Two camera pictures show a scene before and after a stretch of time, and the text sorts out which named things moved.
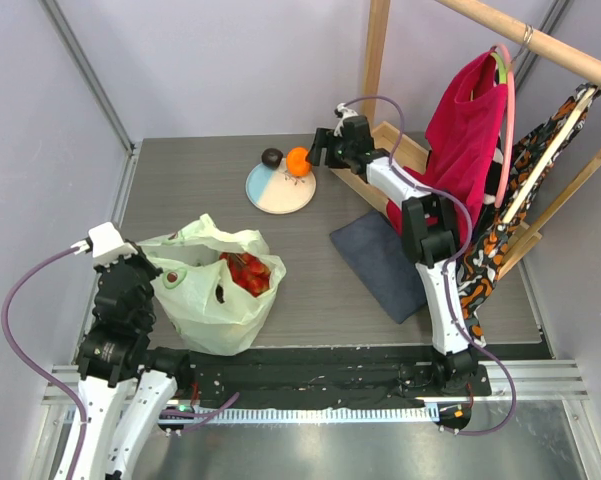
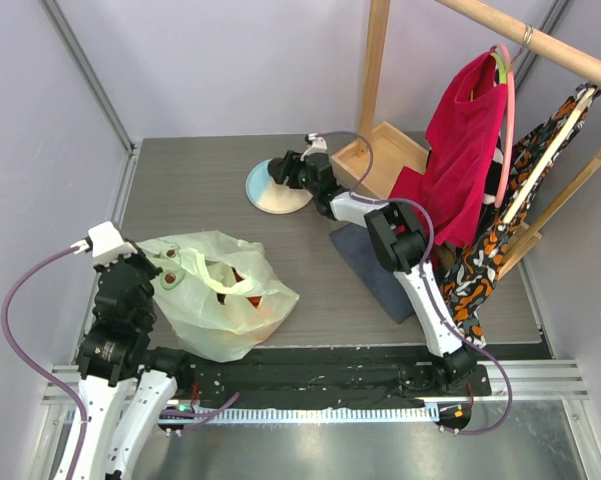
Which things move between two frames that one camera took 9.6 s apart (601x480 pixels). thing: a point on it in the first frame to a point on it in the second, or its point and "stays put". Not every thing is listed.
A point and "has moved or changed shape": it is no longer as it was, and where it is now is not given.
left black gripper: (142, 257) stays put
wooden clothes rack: (516, 34) stays put
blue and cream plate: (278, 191) stays put
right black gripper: (321, 148) to (280, 168)
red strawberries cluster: (248, 271) to (254, 299)
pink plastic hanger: (511, 125) stays put
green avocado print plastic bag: (210, 312) has moved or changed shape
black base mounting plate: (330, 377) stays put
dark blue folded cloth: (374, 248) stays put
